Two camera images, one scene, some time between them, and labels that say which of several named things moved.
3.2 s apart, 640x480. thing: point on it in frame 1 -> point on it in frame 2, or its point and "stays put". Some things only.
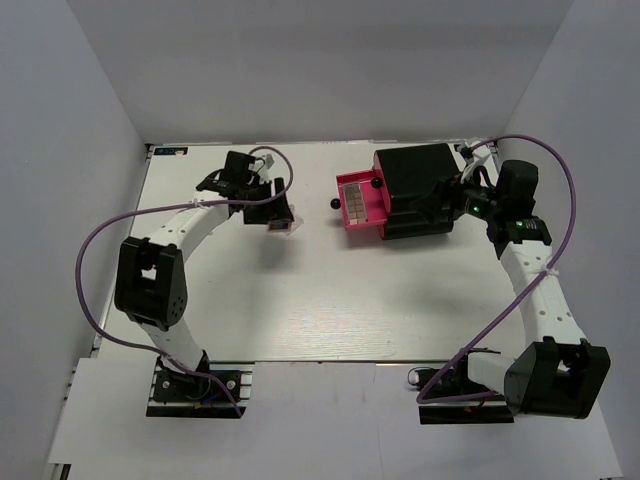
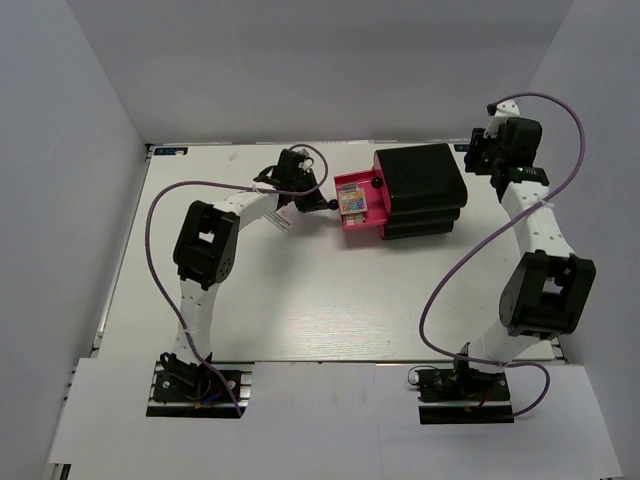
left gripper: [278, 211] -> [315, 201]
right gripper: [458, 188] -> [477, 143]
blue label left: [171, 151] stays put
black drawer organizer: [419, 180] stays put
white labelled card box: [296, 223] stays put
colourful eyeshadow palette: [280, 226] -> [353, 198]
